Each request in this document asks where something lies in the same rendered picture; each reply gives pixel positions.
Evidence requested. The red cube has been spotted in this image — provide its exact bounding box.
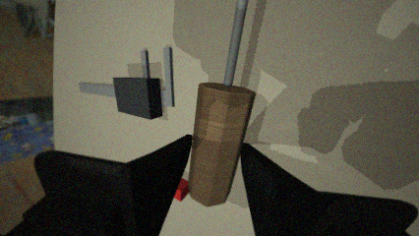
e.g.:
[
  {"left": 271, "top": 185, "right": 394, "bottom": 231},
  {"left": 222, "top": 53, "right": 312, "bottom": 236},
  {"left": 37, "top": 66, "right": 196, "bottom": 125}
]
[{"left": 174, "top": 177, "right": 189, "bottom": 202}]

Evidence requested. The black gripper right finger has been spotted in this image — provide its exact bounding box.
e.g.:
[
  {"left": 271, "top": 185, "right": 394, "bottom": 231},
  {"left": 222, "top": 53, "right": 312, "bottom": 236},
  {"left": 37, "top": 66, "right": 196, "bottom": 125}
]
[{"left": 240, "top": 143, "right": 418, "bottom": 236}]

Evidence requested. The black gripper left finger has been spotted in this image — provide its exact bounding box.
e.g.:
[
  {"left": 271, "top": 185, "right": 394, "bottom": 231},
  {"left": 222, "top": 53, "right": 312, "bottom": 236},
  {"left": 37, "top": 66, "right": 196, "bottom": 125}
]
[{"left": 33, "top": 135, "right": 193, "bottom": 236}]

